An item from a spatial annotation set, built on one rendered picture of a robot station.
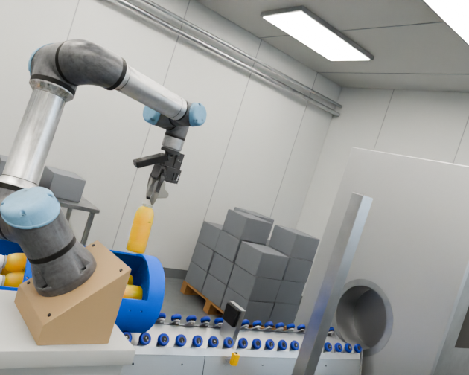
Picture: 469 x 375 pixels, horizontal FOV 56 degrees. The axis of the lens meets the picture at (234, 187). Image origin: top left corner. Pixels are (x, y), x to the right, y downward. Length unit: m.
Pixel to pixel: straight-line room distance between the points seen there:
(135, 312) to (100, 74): 0.81
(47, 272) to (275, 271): 3.77
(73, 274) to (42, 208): 0.18
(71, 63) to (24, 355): 0.68
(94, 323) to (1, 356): 0.20
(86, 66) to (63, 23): 3.81
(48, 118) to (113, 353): 0.61
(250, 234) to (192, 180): 1.25
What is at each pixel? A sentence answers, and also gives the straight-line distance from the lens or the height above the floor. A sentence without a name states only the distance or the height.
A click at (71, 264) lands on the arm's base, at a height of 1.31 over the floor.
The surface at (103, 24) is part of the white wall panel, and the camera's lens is 5.11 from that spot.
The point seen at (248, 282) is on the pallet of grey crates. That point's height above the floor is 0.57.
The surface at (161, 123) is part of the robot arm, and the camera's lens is 1.50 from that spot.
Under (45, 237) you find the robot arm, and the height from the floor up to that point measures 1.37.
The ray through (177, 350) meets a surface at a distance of 1.77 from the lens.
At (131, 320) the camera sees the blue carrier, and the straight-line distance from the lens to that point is 1.61.
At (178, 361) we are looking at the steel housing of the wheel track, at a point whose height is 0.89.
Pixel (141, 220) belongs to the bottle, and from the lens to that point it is 1.59.
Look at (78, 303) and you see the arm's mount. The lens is 1.07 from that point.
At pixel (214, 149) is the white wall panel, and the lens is 5.78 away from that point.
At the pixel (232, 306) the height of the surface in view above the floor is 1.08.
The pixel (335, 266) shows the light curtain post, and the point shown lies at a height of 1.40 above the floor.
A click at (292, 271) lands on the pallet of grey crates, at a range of 4.90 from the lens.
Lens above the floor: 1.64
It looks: 2 degrees down
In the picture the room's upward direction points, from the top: 18 degrees clockwise
